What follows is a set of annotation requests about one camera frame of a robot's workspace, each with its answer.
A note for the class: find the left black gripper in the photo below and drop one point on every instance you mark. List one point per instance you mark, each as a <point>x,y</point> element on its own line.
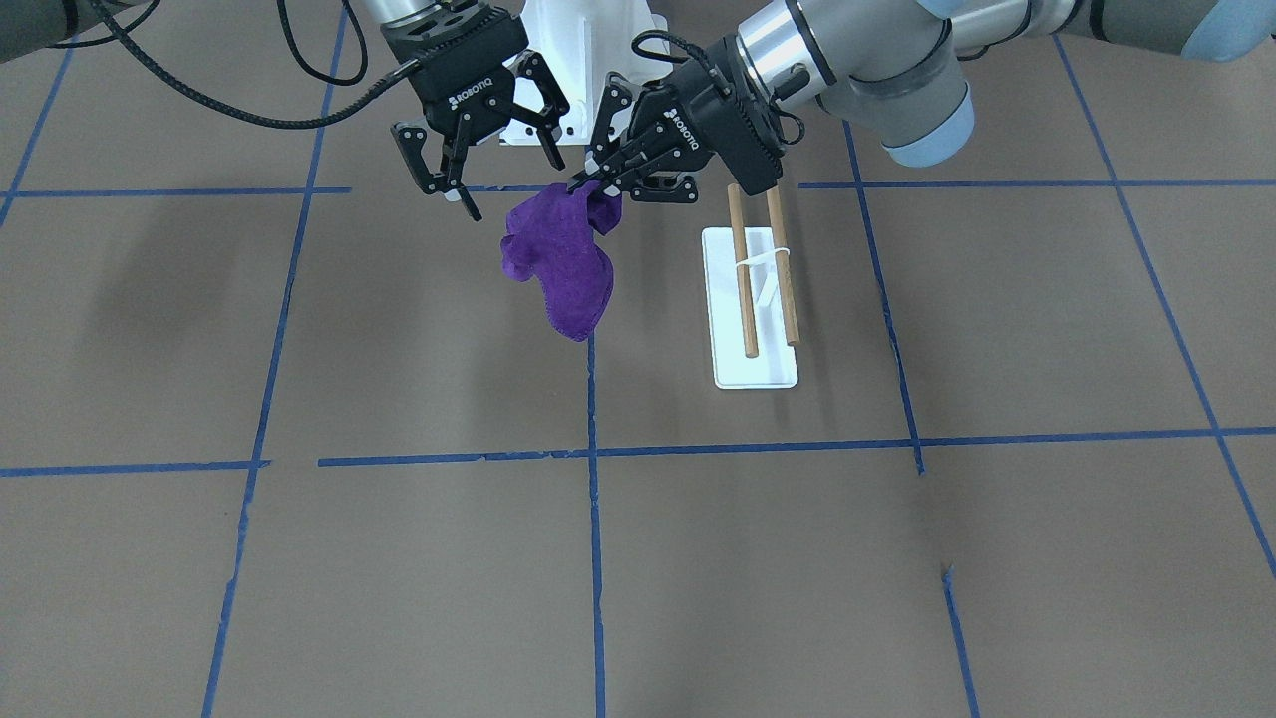
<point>681,113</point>

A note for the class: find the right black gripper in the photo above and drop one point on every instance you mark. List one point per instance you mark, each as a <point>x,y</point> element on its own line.
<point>465,85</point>

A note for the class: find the purple towel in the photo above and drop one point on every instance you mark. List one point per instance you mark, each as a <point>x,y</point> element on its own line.
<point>551,238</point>

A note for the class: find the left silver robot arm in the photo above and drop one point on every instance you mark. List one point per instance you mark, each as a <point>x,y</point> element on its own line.
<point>893,66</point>

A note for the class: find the white towel rack with wooden bars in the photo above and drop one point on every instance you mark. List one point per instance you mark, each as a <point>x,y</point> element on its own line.
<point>750,293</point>

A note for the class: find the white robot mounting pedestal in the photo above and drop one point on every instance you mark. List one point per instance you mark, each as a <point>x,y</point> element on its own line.
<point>583,42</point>

